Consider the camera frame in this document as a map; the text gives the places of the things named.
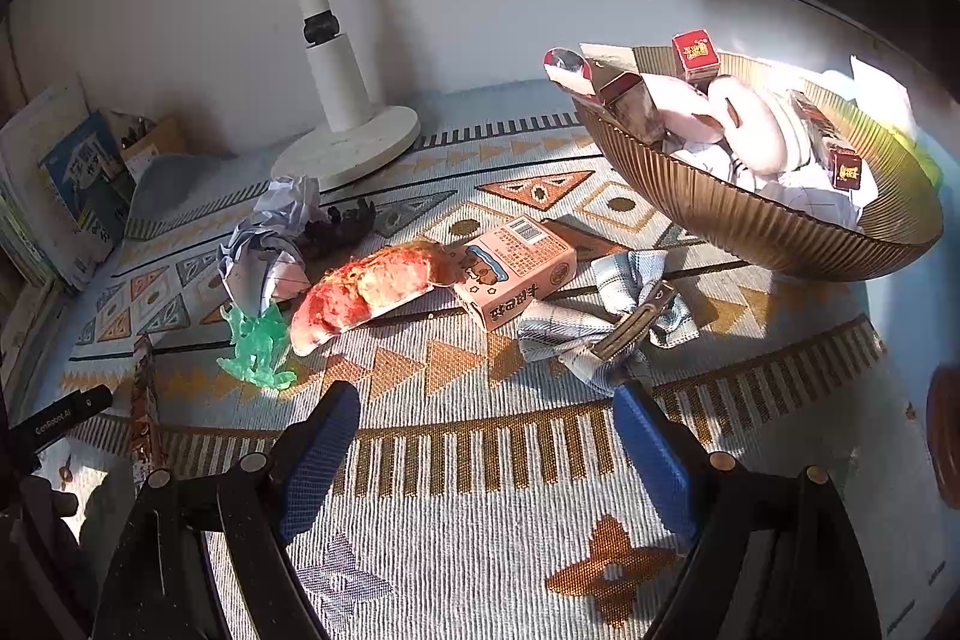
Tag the row of white books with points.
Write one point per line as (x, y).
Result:
(30, 190)

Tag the pink plush toy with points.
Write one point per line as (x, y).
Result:
(682, 100)
(750, 123)

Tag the silver red foil packet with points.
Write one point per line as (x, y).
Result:
(570, 66)

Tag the red snack packet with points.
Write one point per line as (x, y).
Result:
(146, 400)

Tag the plaid bow hair clip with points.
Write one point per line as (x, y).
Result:
(607, 317)

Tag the pink cartoon box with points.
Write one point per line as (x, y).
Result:
(517, 272)

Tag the round brown object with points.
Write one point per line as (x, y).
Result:
(943, 430)

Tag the brown ribbed bowl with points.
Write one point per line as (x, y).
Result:
(750, 216)

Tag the red orange plush toy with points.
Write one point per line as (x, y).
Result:
(367, 287)

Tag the green translucent plastic toy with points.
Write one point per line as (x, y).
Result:
(259, 344)

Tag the patterned woven mat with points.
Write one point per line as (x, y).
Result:
(487, 400)

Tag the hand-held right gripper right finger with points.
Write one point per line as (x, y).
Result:
(652, 460)

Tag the blue cover book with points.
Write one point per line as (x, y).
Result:
(82, 183)

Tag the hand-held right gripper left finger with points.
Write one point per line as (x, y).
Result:
(315, 460)

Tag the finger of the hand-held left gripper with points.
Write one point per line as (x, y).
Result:
(64, 415)

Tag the small red box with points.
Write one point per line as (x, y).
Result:
(694, 54)
(847, 169)

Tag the white paper sheet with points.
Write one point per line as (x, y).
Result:
(874, 78)

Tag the white desk lamp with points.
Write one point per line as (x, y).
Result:
(330, 70)

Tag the brown red card box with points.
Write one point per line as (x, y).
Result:
(626, 100)

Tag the brown paper envelope box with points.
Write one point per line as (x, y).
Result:
(157, 144)

